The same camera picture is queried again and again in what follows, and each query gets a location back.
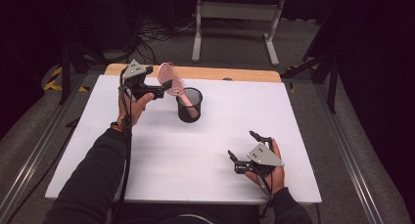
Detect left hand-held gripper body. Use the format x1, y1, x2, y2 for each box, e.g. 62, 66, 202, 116
119, 59, 164, 102

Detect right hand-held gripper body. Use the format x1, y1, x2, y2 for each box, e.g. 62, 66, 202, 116
234, 143, 286, 177

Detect pink hairbrush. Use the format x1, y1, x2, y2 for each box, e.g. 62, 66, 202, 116
156, 62, 200, 118

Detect black mesh pen holder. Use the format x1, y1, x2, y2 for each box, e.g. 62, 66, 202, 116
175, 87, 204, 124

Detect person's right hand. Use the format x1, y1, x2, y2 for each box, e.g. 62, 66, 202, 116
244, 138, 287, 196

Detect person's left hand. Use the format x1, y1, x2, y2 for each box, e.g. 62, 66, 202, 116
116, 92, 157, 128

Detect dark wristband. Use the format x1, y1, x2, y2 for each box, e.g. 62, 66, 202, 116
110, 120, 125, 133

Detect black metal stand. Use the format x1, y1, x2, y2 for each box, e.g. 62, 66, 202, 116
281, 52, 341, 114
58, 42, 109, 106

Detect yellow black hazard tape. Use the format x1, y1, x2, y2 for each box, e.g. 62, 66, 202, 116
43, 66, 91, 93

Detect white metal stand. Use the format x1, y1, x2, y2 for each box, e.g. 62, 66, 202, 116
191, 0, 286, 67

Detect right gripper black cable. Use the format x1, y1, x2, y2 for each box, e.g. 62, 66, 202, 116
255, 170, 274, 219

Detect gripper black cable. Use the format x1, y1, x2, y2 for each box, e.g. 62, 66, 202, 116
255, 170, 274, 219
111, 67, 134, 223

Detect black floor cables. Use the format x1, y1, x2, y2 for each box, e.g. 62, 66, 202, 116
133, 18, 199, 66

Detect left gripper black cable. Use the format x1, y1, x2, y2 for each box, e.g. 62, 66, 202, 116
111, 67, 134, 223

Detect aluminium floor rail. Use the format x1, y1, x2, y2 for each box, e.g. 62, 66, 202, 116
313, 82, 385, 224
0, 72, 88, 224

